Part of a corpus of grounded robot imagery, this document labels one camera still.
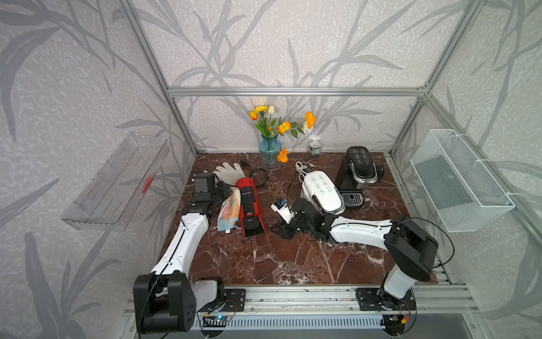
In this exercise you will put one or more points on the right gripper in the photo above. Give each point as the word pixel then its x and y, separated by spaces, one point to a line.
pixel 283 232

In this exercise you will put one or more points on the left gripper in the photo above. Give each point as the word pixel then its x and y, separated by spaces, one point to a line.
pixel 225 190

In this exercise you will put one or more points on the colourful striped cloth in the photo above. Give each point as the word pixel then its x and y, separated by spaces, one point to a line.
pixel 230 211

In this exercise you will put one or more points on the red coffee machine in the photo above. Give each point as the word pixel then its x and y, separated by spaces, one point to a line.
pixel 251 219

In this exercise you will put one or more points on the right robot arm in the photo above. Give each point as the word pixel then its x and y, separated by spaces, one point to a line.
pixel 411 247

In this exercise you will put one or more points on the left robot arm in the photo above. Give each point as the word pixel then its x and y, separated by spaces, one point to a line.
pixel 164 300

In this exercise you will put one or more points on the white coffee machine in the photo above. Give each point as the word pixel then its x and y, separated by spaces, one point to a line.
pixel 320 190

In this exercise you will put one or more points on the black coffee machine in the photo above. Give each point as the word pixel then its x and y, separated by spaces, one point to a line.
pixel 357 172

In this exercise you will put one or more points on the white work glove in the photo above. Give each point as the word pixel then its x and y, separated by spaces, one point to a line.
pixel 229 174

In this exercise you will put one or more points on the small green can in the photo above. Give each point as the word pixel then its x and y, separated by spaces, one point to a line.
pixel 314 148

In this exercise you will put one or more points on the blue glass vase with flowers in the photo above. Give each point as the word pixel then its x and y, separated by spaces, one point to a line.
pixel 271 128

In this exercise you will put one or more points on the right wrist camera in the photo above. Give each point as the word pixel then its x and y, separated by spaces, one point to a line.
pixel 280 206

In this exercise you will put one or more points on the clear plastic wall shelf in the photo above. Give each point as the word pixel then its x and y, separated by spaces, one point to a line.
pixel 111 199

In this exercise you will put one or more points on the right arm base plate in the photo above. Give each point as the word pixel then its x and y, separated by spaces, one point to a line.
pixel 375 299

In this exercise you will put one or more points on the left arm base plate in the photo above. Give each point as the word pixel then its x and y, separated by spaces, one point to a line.
pixel 233 300

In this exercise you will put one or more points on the white wire basket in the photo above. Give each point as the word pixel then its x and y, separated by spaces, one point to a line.
pixel 464 193

